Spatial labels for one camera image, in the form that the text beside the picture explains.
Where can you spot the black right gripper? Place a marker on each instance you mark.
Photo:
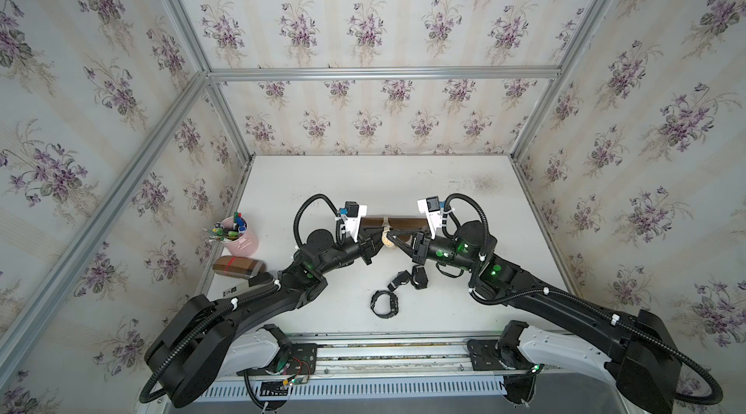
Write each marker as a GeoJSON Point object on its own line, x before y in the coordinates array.
{"type": "Point", "coordinates": [419, 255]}

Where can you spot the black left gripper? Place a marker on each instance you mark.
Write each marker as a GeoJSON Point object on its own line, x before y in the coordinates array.
{"type": "Point", "coordinates": [366, 243]}

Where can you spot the brown wooden watch stand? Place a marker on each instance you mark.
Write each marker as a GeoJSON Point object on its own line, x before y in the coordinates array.
{"type": "Point", "coordinates": [398, 222]}

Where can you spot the beige band smartwatch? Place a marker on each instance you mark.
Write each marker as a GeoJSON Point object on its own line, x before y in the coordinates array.
{"type": "Point", "coordinates": [386, 241]}

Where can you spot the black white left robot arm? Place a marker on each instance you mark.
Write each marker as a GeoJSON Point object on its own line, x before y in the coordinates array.
{"type": "Point", "coordinates": [186, 357]}

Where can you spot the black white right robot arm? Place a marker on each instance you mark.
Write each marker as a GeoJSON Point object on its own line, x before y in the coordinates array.
{"type": "Point", "coordinates": [639, 347]}

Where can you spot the black square digital watch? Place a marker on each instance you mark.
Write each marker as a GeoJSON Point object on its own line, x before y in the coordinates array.
{"type": "Point", "coordinates": [419, 277]}

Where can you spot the pink pen cup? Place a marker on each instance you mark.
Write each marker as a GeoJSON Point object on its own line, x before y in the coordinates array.
{"type": "Point", "coordinates": [234, 234]}

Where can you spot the brown plaid case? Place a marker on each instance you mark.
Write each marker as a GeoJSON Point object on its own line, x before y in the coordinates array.
{"type": "Point", "coordinates": [238, 267]}

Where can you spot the white grey stapler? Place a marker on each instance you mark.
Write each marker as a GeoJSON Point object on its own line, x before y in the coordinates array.
{"type": "Point", "coordinates": [248, 288]}

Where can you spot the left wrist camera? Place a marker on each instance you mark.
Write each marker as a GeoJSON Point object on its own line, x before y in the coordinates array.
{"type": "Point", "coordinates": [350, 217]}

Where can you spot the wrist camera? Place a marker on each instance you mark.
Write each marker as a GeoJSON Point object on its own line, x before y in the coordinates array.
{"type": "Point", "coordinates": [350, 217]}
{"type": "Point", "coordinates": [433, 210]}

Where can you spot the dark grey strap watch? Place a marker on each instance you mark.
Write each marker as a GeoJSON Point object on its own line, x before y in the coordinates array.
{"type": "Point", "coordinates": [403, 278]}

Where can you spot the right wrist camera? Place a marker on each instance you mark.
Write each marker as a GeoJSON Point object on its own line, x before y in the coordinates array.
{"type": "Point", "coordinates": [433, 210]}

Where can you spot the black round bracelet watch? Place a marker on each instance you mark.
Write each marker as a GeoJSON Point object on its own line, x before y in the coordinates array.
{"type": "Point", "coordinates": [384, 304]}

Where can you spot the aluminium mounting rail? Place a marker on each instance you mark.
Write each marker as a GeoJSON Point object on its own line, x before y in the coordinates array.
{"type": "Point", "coordinates": [390, 355]}

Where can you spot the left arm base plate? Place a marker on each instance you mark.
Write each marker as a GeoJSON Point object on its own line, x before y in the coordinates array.
{"type": "Point", "coordinates": [294, 360]}

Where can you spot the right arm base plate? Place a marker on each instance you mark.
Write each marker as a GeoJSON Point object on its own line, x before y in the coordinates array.
{"type": "Point", "coordinates": [485, 355]}

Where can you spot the slotted white cable duct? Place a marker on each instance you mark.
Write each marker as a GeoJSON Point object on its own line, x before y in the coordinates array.
{"type": "Point", "coordinates": [357, 389]}

